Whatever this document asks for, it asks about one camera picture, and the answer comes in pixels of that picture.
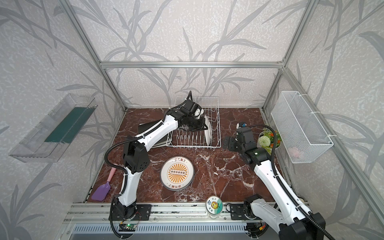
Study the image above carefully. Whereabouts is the potted artificial plant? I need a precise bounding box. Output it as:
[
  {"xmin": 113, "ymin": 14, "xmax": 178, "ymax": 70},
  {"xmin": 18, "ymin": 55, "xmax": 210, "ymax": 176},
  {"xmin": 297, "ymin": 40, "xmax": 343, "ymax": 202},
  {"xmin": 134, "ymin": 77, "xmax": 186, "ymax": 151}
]
[{"xmin": 258, "ymin": 128, "xmax": 283, "ymax": 155}]

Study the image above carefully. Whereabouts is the white wire dish rack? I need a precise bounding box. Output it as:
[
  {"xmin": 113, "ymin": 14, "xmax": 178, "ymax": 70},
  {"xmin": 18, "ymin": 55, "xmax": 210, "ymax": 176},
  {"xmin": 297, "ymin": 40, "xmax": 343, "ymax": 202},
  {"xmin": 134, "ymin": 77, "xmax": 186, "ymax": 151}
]
[{"xmin": 166, "ymin": 96, "xmax": 221, "ymax": 149}]

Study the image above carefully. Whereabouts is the round white plate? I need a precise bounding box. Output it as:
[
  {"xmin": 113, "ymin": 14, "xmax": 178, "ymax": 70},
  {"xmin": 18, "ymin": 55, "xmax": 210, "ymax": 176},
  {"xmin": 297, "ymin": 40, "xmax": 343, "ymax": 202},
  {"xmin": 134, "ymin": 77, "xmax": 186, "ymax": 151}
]
[
  {"xmin": 160, "ymin": 155, "xmax": 195, "ymax": 190},
  {"xmin": 204, "ymin": 116, "xmax": 212, "ymax": 146},
  {"xmin": 161, "ymin": 160, "xmax": 195, "ymax": 192}
]

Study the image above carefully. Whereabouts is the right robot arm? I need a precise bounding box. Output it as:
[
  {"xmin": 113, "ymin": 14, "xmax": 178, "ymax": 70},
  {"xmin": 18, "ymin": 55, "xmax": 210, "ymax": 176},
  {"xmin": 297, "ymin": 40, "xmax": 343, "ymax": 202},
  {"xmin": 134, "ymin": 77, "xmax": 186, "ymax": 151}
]
[{"xmin": 223, "ymin": 122, "xmax": 333, "ymax": 240}]

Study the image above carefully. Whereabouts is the clear plastic wall shelf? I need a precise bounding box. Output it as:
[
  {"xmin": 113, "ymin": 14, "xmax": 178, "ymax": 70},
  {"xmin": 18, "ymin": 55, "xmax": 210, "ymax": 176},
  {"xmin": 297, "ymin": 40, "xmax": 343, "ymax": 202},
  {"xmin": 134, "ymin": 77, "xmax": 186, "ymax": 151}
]
[{"xmin": 9, "ymin": 94, "xmax": 98, "ymax": 163}]

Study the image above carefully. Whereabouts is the white mesh wall basket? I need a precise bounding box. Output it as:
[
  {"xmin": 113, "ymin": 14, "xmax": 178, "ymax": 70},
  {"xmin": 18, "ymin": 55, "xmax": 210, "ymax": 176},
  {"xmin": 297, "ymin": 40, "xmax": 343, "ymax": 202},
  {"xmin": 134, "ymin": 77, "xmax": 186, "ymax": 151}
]
[{"xmin": 271, "ymin": 91, "xmax": 334, "ymax": 164}]

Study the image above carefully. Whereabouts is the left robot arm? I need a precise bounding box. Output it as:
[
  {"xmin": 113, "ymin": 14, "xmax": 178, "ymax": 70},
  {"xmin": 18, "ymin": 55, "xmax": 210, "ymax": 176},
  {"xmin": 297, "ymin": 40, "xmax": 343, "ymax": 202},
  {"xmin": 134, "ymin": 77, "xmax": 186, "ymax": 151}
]
[{"xmin": 104, "ymin": 92, "xmax": 208, "ymax": 220}]

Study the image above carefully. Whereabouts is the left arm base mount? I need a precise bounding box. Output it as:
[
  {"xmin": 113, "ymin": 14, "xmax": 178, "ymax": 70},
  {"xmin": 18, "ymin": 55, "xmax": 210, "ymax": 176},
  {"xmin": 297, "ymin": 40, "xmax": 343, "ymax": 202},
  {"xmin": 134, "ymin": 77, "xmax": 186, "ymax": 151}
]
[{"xmin": 109, "ymin": 204, "xmax": 152, "ymax": 221}]

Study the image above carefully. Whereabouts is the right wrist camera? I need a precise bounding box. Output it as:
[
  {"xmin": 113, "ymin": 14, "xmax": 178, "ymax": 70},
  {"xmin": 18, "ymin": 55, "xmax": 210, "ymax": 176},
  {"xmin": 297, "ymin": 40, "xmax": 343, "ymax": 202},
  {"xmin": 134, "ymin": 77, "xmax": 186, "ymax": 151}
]
[{"xmin": 236, "ymin": 122, "xmax": 247, "ymax": 129}]

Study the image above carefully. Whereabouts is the green sponge mat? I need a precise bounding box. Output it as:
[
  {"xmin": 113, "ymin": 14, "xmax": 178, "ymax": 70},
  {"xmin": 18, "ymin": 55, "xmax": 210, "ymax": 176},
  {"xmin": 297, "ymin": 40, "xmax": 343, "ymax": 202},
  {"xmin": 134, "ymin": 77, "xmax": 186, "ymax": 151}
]
[{"xmin": 44, "ymin": 107, "xmax": 95, "ymax": 144}]

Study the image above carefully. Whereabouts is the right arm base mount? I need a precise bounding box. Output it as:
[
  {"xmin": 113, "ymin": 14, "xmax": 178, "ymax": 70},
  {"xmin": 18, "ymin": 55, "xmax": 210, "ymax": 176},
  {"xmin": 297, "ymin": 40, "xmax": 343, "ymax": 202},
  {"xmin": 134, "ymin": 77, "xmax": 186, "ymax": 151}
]
[{"xmin": 226, "ymin": 203, "xmax": 262, "ymax": 221}]

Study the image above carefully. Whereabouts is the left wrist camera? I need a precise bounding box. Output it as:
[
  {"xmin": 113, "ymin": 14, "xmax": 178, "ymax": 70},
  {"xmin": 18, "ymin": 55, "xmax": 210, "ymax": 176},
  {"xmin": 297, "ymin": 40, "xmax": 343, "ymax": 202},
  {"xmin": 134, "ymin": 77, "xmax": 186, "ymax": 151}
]
[{"xmin": 194, "ymin": 108, "xmax": 204, "ymax": 119}]

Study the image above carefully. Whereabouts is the black square plate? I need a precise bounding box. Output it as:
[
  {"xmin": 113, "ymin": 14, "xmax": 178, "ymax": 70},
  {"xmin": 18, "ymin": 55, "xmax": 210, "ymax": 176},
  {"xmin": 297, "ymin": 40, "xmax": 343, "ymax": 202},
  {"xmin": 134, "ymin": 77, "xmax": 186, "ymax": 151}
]
[{"xmin": 137, "ymin": 119, "xmax": 169, "ymax": 148}]

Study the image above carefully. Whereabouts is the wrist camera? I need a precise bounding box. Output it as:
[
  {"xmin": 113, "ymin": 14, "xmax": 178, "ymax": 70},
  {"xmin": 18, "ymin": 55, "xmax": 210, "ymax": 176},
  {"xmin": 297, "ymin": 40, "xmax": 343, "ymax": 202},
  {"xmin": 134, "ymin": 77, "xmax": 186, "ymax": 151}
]
[
  {"xmin": 236, "ymin": 122, "xmax": 247, "ymax": 129},
  {"xmin": 194, "ymin": 108, "xmax": 204, "ymax": 119}
]

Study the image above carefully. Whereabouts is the right circuit board wiring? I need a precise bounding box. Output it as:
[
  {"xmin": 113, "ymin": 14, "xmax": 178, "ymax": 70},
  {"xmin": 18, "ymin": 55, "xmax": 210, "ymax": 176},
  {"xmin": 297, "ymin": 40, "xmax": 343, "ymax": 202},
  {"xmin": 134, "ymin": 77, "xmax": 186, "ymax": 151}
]
[{"xmin": 244, "ymin": 221, "xmax": 268, "ymax": 238}]

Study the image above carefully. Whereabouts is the left circuit board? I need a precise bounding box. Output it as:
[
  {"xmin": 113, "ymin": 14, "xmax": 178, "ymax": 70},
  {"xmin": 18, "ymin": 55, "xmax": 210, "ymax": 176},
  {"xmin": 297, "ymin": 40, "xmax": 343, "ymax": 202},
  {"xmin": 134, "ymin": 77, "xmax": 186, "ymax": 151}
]
[{"xmin": 119, "ymin": 222, "xmax": 139, "ymax": 232}]

